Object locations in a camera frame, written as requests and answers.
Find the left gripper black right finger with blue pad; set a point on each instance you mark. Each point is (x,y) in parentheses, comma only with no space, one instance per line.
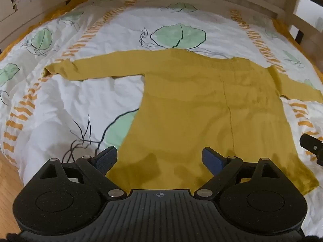
(223,169)

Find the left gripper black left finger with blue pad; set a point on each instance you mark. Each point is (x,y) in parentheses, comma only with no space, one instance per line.
(95,169)

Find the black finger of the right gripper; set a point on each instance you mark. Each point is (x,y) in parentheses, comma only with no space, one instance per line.
(313,145)

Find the mustard yellow knit sweater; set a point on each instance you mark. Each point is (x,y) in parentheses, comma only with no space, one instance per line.
(191,101)

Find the white leaf-print duvet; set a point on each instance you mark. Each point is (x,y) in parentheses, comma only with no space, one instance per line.
(45,115)

